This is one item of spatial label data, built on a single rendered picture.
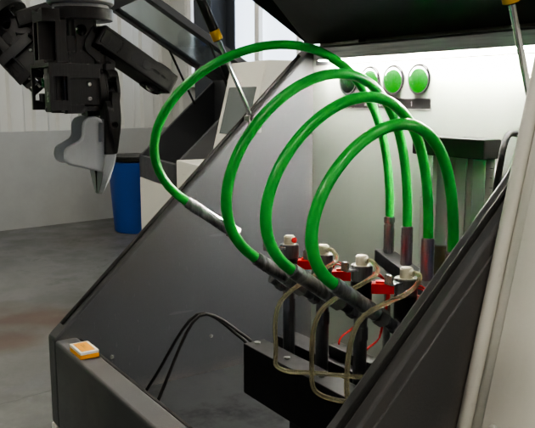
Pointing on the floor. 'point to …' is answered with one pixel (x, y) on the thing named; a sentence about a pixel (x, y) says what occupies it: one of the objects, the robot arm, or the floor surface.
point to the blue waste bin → (126, 194)
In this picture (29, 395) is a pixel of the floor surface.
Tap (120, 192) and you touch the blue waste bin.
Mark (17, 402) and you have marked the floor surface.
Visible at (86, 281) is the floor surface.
